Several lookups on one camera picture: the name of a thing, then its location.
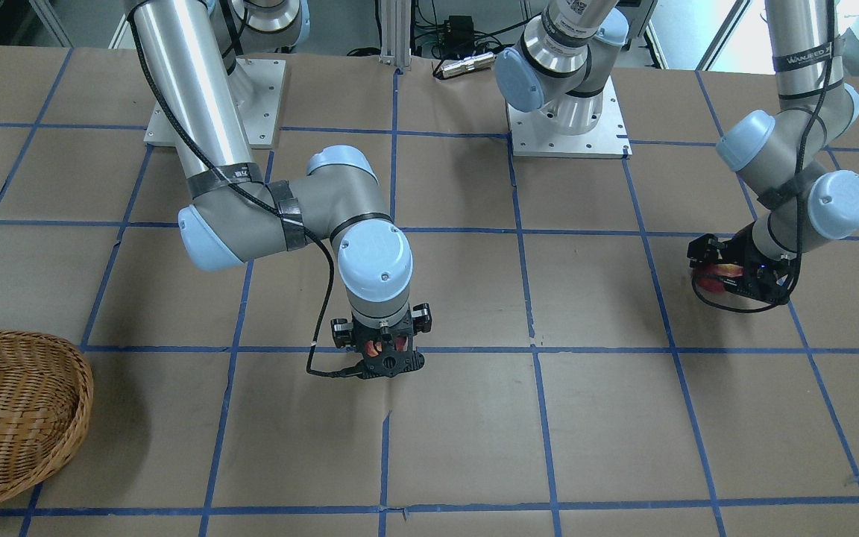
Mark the red yellow apple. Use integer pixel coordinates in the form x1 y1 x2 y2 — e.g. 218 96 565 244
692 264 743 278

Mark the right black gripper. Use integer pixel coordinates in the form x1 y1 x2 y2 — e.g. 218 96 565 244
330 303 432 380

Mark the brown wicker basket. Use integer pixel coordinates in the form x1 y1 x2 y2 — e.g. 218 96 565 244
0 330 95 503

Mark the aluminium frame post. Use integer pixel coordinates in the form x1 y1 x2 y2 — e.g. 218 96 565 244
377 1 413 72

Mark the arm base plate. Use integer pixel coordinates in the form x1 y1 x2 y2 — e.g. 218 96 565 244
506 78 633 159
144 58 286 148

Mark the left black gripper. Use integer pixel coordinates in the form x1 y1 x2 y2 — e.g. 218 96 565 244
687 224 800 305

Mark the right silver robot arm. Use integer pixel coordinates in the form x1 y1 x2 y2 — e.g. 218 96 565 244
124 1 432 380

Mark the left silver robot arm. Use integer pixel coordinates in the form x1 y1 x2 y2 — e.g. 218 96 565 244
494 1 859 310

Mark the dark red apple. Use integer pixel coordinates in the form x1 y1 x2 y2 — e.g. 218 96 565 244
362 336 409 358

